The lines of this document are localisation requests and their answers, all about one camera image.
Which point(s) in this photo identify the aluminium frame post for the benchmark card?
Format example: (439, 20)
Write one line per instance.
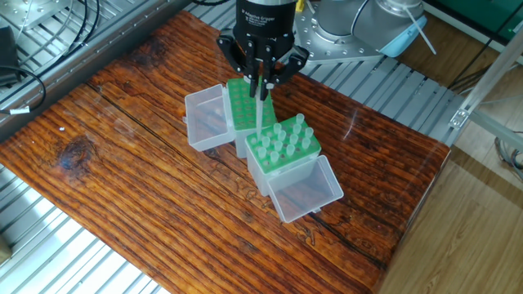
(459, 116)

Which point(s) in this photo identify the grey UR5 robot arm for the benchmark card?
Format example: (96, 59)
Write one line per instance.
(376, 20)

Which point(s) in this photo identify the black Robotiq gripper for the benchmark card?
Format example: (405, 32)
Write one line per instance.
(265, 37)

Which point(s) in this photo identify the black box device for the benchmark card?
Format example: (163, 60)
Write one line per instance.
(6, 53)

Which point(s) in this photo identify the clear green-rack pipette tip box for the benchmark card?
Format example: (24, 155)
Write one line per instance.
(306, 192)
(206, 122)

